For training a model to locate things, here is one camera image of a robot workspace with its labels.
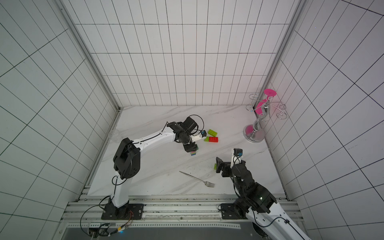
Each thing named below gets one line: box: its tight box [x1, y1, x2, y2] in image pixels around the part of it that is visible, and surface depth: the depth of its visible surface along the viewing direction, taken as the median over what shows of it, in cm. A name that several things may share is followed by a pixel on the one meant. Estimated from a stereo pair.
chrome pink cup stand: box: [243, 89, 287, 143], surface depth 100 cm
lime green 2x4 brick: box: [207, 129, 218, 137], surface depth 105 cm
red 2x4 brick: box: [208, 136, 219, 143], surface depth 102 cm
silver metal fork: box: [179, 170, 215, 188], surface depth 83 cm
